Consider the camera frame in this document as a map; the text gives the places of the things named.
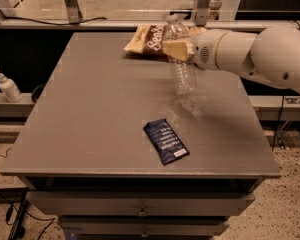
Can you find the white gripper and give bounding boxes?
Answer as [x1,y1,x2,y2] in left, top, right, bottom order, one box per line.
[162,29,228,71]

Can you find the clear plastic water bottle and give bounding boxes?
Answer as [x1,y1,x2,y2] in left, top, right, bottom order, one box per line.
[162,14,196,95]

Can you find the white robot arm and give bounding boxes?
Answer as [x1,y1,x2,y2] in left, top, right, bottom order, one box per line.
[163,26,300,94]

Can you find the white pump dispenser bottle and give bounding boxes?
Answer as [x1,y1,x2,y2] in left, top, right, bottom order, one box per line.
[0,72,22,103]

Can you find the brown yellow chip bag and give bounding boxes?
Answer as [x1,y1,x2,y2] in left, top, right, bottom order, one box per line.
[124,25,207,59]

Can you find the dark blue snack wrapper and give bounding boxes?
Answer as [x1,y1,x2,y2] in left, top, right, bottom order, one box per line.
[143,119,190,166]

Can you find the grey drawer cabinet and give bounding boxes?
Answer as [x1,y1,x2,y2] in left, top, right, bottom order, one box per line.
[2,32,280,240]

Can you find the metal frame post right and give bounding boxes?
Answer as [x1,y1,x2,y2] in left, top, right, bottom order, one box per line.
[195,0,210,26]

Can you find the metal frame post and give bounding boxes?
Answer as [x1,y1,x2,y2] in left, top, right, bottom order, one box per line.
[64,0,83,24]
[195,0,210,26]

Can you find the metal frame post left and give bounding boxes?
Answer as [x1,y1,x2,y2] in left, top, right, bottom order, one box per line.
[64,0,83,24]

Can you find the black cable on ledge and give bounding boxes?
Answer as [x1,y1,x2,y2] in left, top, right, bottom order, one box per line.
[0,10,108,26]

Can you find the black floor cables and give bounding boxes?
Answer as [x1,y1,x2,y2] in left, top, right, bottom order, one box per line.
[0,138,58,240]

